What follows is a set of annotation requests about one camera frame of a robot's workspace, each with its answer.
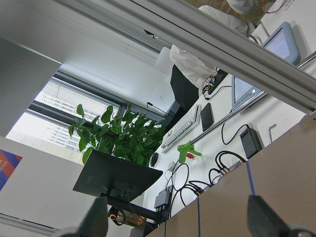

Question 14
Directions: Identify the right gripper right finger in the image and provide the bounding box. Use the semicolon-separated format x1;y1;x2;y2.
247;195;293;237

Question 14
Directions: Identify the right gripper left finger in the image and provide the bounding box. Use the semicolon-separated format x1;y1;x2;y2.
75;196;108;237

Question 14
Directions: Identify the black monitor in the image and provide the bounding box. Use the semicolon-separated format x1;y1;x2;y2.
73;150;163;200

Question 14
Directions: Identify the green potted plant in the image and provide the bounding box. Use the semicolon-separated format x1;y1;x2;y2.
68;103;166;167

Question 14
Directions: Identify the black power adapter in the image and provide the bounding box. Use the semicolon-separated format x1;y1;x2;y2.
240;127;262;159

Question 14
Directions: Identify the black computer mouse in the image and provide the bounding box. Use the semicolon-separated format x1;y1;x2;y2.
150;152;159;167

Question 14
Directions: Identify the white keyboard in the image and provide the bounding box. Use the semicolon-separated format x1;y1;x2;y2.
160;104;201;153

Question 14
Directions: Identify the person with glasses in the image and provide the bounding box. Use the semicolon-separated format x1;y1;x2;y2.
170;44;217;89

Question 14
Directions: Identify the blue teach pendant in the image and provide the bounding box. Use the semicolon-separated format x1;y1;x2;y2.
232;22;299;111

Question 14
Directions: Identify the person in white sweater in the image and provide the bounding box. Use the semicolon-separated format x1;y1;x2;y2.
198;0;258;37

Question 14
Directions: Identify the aluminium frame post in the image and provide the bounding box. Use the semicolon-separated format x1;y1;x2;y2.
63;0;316;117

